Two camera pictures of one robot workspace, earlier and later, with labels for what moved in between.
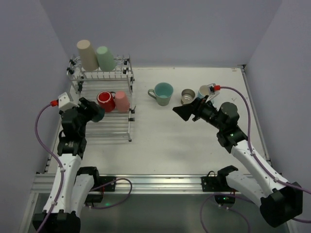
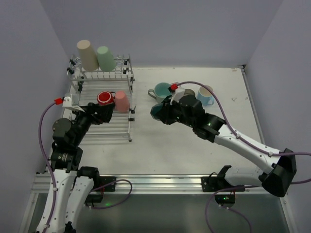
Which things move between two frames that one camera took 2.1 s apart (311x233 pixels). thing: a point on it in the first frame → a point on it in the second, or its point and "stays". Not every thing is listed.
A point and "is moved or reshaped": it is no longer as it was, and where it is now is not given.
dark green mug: x=99 y=116 is moved or reshaped
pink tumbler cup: x=122 y=102 stays
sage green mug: x=163 y=92 stays
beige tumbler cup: x=89 y=61 stays
